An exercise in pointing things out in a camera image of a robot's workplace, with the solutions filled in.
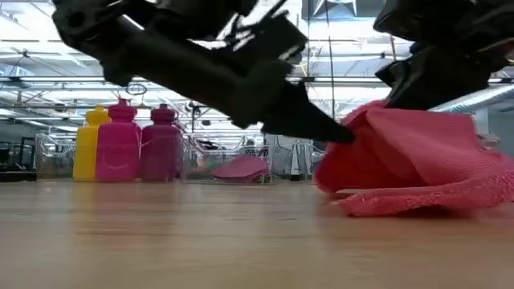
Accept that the long ceiling light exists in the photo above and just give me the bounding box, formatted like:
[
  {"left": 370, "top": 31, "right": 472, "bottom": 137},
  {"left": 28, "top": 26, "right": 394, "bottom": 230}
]
[{"left": 0, "top": 75, "right": 389, "bottom": 84}]

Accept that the purple water bottle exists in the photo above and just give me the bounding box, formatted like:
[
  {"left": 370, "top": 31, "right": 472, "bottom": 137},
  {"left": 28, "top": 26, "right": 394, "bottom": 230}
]
[{"left": 139, "top": 103, "right": 185, "bottom": 183}]

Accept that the magenta towel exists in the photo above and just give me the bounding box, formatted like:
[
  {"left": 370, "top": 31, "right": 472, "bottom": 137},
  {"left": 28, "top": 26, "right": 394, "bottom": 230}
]
[{"left": 210, "top": 153, "right": 271, "bottom": 185}]

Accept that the hot pink water bottle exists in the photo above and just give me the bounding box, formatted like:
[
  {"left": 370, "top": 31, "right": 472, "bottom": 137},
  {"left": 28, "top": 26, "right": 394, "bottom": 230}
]
[{"left": 95, "top": 98, "right": 143, "bottom": 184}]

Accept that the coral pink towel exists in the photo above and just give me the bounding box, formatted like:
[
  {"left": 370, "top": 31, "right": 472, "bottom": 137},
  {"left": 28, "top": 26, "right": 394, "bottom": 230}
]
[{"left": 313, "top": 99, "right": 514, "bottom": 218}]

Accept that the yellow water bottle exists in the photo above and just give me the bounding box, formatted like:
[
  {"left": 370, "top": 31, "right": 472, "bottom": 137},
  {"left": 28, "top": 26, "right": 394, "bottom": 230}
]
[{"left": 72, "top": 104, "right": 112, "bottom": 182}]

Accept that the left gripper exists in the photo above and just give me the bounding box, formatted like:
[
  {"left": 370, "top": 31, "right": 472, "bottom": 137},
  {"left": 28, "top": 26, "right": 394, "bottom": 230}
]
[{"left": 98, "top": 10, "right": 309, "bottom": 130}]

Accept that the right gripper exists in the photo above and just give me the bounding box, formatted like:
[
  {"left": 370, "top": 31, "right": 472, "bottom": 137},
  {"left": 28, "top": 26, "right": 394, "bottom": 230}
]
[{"left": 372, "top": 0, "right": 514, "bottom": 112}]

